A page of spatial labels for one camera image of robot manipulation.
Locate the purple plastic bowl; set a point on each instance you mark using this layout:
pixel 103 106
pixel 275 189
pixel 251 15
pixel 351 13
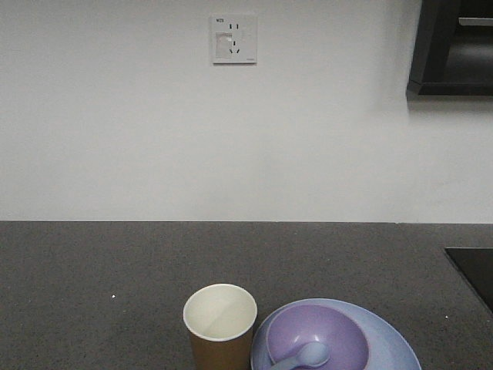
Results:
pixel 295 326

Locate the brown paper cup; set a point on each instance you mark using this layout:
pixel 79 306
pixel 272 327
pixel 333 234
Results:
pixel 220 319

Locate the light blue plastic plate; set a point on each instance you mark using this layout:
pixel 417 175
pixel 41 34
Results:
pixel 388 349

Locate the black induction cooktop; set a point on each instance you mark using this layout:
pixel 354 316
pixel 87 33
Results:
pixel 475 265

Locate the light blue plastic spoon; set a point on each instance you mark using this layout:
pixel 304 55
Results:
pixel 312 355

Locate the white wall power socket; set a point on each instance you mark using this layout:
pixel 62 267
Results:
pixel 233 39

